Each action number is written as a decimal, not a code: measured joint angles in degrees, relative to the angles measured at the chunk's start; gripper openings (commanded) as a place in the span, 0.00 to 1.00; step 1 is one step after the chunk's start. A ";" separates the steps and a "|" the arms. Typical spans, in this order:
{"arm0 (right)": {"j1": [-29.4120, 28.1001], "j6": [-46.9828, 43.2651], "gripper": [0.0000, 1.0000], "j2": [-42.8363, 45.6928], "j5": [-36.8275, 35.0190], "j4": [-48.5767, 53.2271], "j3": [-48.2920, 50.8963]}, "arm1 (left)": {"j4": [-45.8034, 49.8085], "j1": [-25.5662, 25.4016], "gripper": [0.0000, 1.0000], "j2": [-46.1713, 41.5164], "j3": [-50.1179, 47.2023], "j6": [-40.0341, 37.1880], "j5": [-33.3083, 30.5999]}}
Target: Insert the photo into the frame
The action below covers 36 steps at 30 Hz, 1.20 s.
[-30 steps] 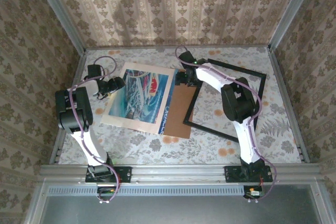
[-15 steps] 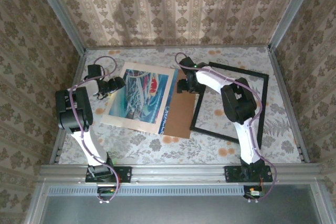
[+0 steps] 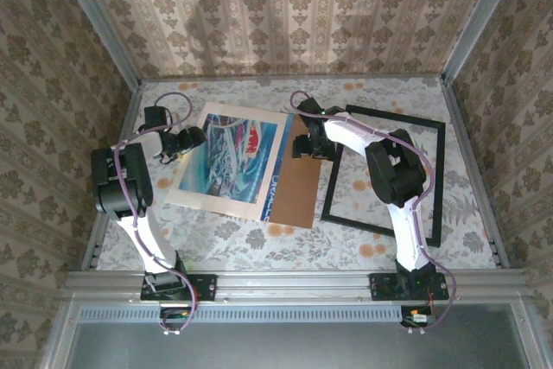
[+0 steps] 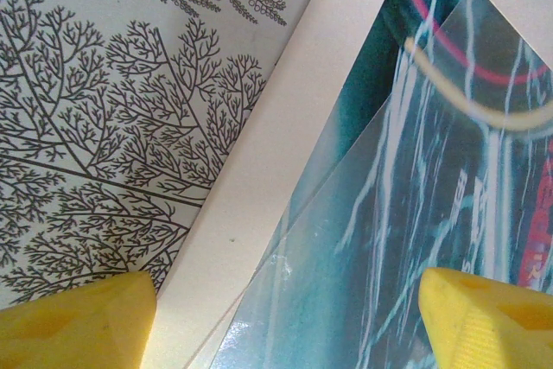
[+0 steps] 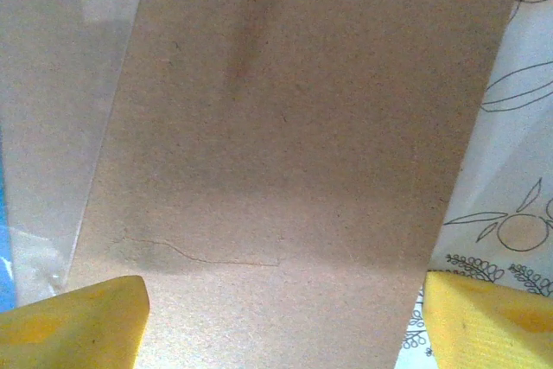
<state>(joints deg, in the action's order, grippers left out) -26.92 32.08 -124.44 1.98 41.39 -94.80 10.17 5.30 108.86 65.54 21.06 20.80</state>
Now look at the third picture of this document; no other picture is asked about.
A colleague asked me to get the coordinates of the brown backing board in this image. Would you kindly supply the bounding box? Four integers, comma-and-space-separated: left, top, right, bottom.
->
267, 116, 329, 230

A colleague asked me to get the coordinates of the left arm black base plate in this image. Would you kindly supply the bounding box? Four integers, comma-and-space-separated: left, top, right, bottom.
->
140, 273, 217, 302

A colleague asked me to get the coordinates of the aluminium side rail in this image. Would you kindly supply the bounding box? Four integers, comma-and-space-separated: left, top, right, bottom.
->
80, 86, 144, 271
439, 77, 512, 270

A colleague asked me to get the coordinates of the floral patterned table covering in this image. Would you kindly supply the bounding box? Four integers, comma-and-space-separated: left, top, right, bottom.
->
95, 77, 498, 271

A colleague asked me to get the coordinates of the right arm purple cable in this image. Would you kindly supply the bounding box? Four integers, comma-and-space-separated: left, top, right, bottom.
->
289, 90, 460, 336

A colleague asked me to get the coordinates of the grey slotted cable duct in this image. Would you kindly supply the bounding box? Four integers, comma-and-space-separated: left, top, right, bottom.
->
77, 304, 405, 323

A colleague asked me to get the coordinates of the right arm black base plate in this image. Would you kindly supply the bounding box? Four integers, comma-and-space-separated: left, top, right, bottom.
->
369, 272, 449, 302

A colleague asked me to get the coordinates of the aluminium corner post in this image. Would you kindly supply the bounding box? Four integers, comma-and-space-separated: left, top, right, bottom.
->
50, 0, 143, 92
441, 0, 527, 86

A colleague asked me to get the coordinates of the long aluminium mounting rail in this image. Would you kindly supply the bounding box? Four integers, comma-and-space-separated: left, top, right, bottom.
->
64, 268, 529, 303

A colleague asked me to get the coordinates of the aluminium frame beam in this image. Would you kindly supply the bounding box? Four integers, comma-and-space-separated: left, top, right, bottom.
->
38, 295, 81, 369
512, 295, 553, 369

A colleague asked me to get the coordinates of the black picture frame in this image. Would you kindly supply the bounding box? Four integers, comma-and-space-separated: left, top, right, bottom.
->
321, 104, 446, 248

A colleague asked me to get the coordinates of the grey metal panel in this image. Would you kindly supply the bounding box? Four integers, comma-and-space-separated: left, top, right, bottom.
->
64, 302, 533, 369

